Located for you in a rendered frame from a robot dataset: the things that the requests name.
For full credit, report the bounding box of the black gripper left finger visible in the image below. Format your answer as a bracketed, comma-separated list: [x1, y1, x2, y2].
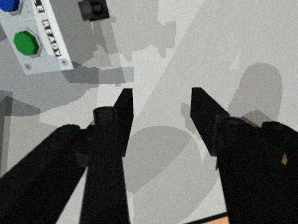
[0, 88, 134, 224]

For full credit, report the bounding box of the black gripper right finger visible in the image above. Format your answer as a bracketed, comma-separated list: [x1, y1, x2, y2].
[190, 87, 298, 224]

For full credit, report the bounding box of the brown cardboard box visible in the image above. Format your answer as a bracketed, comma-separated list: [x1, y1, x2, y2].
[241, 116, 287, 165]

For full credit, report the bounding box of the white key housing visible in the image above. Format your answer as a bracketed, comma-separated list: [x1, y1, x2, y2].
[0, 0, 110, 75]

